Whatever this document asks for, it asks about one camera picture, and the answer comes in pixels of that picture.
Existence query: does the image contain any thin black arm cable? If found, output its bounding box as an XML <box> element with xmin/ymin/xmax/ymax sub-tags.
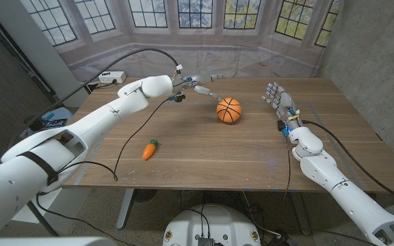
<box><xmin>284</xmin><ymin>135</ymin><xmax>292</xmax><ymax>199</ymax></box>
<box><xmin>35</xmin><ymin>96</ymin><xmax>179</xmax><ymax>246</ymax></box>

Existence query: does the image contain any black fan under table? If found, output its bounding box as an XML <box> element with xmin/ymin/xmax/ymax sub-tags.
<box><xmin>131</xmin><ymin>189</ymin><xmax>159</xmax><ymax>203</ymax></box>

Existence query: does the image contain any printed window backdrop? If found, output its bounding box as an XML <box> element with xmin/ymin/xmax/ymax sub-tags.
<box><xmin>18</xmin><ymin>0</ymin><xmax>345</xmax><ymax>83</ymax></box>

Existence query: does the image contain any orange toy carrot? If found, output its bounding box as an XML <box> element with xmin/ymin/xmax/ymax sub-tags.
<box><xmin>142</xmin><ymin>139</ymin><xmax>159</xmax><ymax>161</ymax></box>

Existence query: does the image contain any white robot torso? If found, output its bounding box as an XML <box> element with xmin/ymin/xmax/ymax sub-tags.
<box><xmin>162</xmin><ymin>204</ymin><xmax>262</xmax><ymax>246</ymax></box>

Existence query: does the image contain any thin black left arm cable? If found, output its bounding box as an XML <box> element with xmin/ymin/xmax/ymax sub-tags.
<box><xmin>35</xmin><ymin>96</ymin><xmax>179</xmax><ymax>246</ymax></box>

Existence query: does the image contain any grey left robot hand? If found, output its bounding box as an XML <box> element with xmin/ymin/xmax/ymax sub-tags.
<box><xmin>172</xmin><ymin>72</ymin><xmax>226</xmax><ymax>103</ymax></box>

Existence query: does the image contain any black cup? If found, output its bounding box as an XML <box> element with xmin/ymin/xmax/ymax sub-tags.
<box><xmin>24</xmin><ymin>117</ymin><xmax>44</xmax><ymax>133</ymax></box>

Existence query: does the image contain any blue stool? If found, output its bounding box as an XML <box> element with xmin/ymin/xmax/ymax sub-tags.
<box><xmin>22</xmin><ymin>107</ymin><xmax>73</xmax><ymax>137</ymax></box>

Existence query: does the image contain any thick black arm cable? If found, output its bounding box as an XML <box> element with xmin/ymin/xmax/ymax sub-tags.
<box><xmin>301</xmin><ymin>119</ymin><xmax>394</xmax><ymax>205</ymax></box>
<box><xmin>8</xmin><ymin>47</ymin><xmax>181</xmax><ymax>148</ymax></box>

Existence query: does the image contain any orange toy basketball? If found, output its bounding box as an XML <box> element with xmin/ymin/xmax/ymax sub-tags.
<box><xmin>216</xmin><ymin>97</ymin><xmax>243</xmax><ymax>124</ymax></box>

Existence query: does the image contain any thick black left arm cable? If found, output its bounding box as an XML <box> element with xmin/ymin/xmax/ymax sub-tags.
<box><xmin>8</xmin><ymin>47</ymin><xmax>181</xmax><ymax>148</ymax></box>

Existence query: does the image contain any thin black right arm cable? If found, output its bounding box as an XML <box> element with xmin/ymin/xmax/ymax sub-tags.
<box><xmin>284</xmin><ymin>135</ymin><xmax>292</xmax><ymax>199</ymax></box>

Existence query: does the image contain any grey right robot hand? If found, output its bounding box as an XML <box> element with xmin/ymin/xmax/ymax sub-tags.
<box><xmin>261</xmin><ymin>81</ymin><xmax>302</xmax><ymax>133</ymax></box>

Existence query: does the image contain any black power strip cable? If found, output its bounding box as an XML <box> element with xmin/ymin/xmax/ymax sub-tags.
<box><xmin>87</xmin><ymin>79</ymin><xmax>118</xmax><ymax>93</ymax></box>

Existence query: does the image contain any white cable under table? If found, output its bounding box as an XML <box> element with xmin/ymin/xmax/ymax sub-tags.
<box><xmin>241</xmin><ymin>191</ymin><xmax>283</xmax><ymax>238</ymax></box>

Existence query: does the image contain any white power strip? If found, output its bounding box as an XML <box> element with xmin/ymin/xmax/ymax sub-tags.
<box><xmin>98</xmin><ymin>70</ymin><xmax>127</xmax><ymax>85</ymax></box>

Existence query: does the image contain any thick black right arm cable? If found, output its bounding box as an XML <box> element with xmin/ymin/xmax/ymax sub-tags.
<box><xmin>301</xmin><ymin>119</ymin><xmax>394</xmax><ymax>205</ymax></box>

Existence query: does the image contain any grey table leg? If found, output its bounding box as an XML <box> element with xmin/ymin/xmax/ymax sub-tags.
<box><xmin>116</xmin><ymin>188</ymin><xmax>135</xmax><ymax>230</ymax></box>
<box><xmin>289</xmin><ymin>191</ymin><xmax>313</xmax><ymax>236</ymax></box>

